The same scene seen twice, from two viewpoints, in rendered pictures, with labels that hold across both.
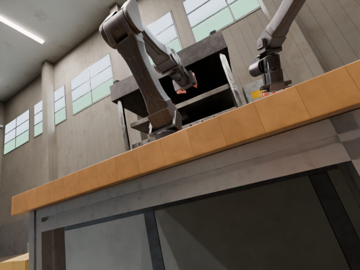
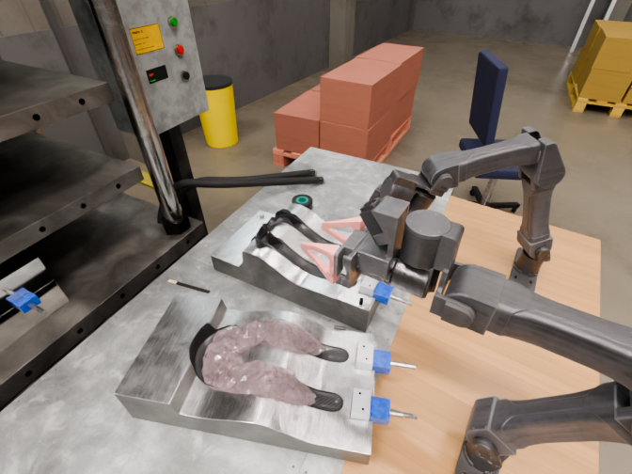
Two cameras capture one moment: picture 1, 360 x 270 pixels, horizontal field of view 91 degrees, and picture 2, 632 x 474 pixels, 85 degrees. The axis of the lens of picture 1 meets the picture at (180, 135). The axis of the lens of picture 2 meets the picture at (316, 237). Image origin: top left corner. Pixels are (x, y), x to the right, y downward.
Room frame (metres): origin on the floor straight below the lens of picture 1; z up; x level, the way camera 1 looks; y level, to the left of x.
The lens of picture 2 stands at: (0.73, 0.33, 1.57)
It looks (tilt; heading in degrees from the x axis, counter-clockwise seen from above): 40 degrees down; 280
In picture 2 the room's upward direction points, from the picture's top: straight up
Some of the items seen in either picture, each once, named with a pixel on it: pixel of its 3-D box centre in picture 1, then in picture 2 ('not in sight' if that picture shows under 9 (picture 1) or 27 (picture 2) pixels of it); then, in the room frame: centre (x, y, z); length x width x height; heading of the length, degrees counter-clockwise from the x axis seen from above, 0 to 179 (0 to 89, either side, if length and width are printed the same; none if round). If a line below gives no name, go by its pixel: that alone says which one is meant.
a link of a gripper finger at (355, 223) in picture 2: (190, 83); (340, 238); (0.76, -0.11, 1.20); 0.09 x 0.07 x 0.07; 157
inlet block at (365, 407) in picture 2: not in sight; (384, 411); (0.65, 0.01, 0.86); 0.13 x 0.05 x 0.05; 0
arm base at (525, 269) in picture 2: not in sight; (529, 261); (0.22, -0.52, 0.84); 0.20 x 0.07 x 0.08; 68
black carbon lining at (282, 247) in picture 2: not in sight; (307, 244); (0.88, -0.39, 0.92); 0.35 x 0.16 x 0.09; 162
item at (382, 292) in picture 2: not in sight; (387, 294); (0.65, -0.27, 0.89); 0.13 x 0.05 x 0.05; 162
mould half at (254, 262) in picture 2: not in sight; (304, 253); (0.89, -0.41, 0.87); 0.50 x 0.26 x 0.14; 162
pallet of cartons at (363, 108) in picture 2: not in sight; (350, 104); (0.97, -2.97, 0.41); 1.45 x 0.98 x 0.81; 67
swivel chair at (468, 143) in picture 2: not in sight; (500, 150); (-0.11, -1.96, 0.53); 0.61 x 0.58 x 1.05; 164
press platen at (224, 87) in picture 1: (186, 117); not in sight; (1.97, -0.12, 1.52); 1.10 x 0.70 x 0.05; 72
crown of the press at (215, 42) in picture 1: (179, 98); not in sight; (1.91, -0.11, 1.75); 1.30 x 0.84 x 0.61; 72
